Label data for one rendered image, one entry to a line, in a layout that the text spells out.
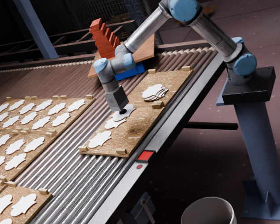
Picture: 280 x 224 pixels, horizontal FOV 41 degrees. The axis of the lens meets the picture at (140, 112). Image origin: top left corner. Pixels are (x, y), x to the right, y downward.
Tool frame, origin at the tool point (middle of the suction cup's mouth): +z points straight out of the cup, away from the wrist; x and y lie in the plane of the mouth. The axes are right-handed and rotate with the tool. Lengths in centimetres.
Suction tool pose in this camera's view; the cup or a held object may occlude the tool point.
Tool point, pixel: (123, 114)
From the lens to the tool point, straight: 195.6
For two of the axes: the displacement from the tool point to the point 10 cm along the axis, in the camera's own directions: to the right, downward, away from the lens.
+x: 8.0, -0.1, -6.0
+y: -4.8, 5.9, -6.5
